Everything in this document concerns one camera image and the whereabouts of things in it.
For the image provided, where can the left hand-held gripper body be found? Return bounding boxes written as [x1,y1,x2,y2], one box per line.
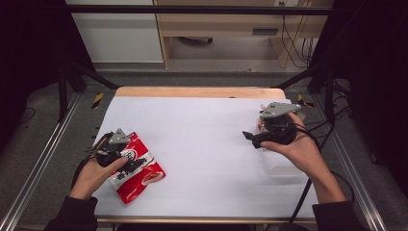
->
[94,128,131,168]

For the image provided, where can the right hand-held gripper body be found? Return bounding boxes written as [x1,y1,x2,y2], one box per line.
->
[255,101,303,146]

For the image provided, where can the person's left hand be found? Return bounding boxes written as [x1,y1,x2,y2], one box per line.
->
[68,155,130,202]

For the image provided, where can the person's right hand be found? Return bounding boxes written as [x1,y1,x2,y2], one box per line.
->
[259,112,329,181]

